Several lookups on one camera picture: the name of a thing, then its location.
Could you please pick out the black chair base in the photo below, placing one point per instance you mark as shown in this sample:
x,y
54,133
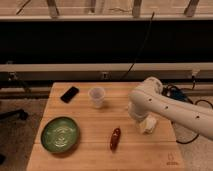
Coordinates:
x,y
20,113

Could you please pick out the blue black device on floor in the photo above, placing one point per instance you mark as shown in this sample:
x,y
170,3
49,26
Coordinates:
x,y
176,94

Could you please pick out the black smartphone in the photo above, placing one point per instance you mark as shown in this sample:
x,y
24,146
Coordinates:
x,y
69,94

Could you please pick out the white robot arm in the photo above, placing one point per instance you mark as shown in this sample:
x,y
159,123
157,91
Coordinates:
x,y
147,97

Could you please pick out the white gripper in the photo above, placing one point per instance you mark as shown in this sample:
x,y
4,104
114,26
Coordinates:
x,y
140,122

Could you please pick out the green bowl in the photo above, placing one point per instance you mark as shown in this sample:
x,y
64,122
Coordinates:
x,y
60,135

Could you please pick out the white ceramic cup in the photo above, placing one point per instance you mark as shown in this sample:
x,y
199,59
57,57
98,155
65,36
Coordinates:
x,y
97,95

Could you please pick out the red pepper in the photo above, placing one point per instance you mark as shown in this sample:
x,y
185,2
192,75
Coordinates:
x,y
115,137

